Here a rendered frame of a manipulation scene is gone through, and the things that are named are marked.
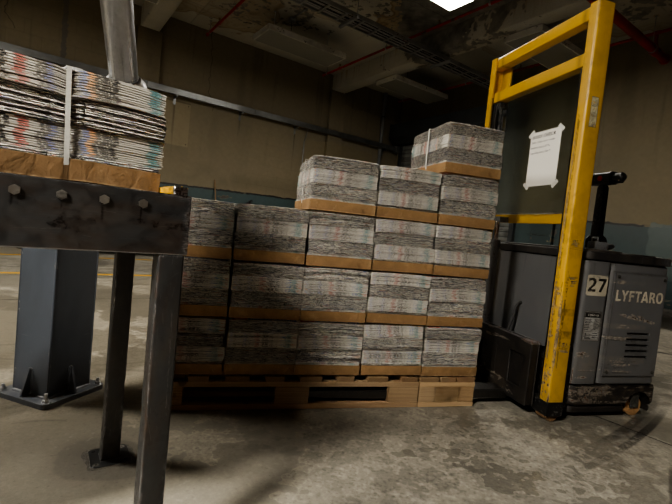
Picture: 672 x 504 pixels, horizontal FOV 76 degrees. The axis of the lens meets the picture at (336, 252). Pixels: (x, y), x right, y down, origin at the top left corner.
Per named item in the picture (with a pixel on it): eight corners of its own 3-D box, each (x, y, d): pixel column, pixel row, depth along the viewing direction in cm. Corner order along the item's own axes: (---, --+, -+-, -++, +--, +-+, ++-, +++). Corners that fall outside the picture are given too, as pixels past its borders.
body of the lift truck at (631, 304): (477, 368, 263) (493, 239, 259) (550, 369, 278) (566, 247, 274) (565, 419, 196) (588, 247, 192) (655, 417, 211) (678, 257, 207)
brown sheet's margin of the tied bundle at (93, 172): (130, 193, 120) (131, 177, 120) (159, 192, 98) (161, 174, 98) (63, 183, 110) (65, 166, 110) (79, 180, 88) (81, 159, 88)
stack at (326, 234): (153, 375, 199) (168, 197, 194) (385, 376, 230) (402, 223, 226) (138, 412, 161) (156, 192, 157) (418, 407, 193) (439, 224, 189)
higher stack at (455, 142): (384, 377, 230) (411, 135, 223) (434, 377, 238) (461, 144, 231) (416, 407, 193) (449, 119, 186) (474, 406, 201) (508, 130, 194)
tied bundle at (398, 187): (349, 217, 217) (353, 172, 216) (401, 223, 225) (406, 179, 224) (375, 217, 181) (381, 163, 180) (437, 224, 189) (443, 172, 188)
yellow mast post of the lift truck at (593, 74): (533, 394, 198) (583, 8, 189) (549, 394, 200) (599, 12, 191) (547, 402, 189) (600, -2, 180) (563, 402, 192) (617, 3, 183)
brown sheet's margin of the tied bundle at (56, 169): (66, 184, 111) (66, 167, 110) (82, 181, 88) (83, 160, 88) (38, 181, 107) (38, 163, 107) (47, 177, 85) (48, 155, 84)
